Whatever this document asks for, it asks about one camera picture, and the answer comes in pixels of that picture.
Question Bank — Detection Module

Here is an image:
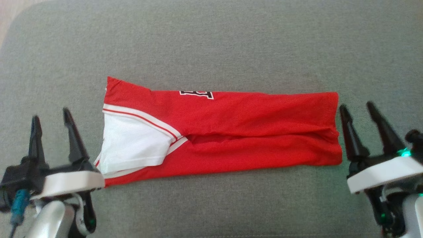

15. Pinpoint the grey sofa seat cushion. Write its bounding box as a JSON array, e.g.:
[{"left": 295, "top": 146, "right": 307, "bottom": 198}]
[{"left": 0, "top": 0, "right": 423, "bottom": 238}]

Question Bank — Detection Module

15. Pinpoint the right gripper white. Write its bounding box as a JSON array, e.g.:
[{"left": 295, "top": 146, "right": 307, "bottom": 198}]
[{"left": 339, "top": 101, "right": 423, "bottom": 194}]

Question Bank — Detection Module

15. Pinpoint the red jersey with black print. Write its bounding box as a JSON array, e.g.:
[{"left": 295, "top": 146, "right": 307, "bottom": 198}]
[{"left": 94, "top": 77, "right": 343, "bottom": 188}]

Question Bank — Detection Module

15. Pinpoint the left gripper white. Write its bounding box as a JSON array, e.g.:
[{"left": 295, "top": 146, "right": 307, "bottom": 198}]
[{"left": 28, "top": 107, "right": 105, "bottom": 200}]

